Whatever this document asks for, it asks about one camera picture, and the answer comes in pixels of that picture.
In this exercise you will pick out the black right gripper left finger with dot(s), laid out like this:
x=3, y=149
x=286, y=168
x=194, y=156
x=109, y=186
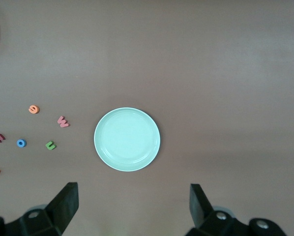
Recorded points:
x=56, y=209

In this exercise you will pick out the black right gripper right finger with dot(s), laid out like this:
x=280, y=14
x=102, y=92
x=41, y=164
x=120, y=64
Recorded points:
x=206, y=214

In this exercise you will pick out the green foam letter n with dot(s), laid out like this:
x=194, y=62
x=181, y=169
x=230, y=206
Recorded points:
x=50, y=145

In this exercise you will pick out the pink foam letter w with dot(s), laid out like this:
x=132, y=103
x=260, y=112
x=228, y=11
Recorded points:
x=63, y=122

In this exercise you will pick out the orange foam letter e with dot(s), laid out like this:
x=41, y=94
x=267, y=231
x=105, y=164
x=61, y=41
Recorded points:
x=34, y=111

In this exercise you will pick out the blue foam letter o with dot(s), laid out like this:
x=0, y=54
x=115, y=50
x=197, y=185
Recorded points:
x=18, y=143

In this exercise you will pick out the green plate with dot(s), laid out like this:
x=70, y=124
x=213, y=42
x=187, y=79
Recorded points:
x=126, y=139

